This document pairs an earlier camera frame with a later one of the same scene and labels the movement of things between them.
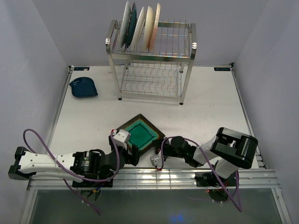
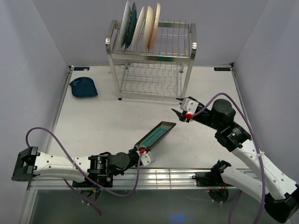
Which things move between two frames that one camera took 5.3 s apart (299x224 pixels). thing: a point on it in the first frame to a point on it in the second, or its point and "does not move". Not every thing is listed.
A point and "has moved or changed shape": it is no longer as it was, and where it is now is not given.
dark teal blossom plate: [131, 26] does not move
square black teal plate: [143, 133] has moved or changed shape
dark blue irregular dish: [83, 87] does not move
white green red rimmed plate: [135, 41] does not move
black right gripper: [158, 143] to [180, 115]
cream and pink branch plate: [155, 29] does not move
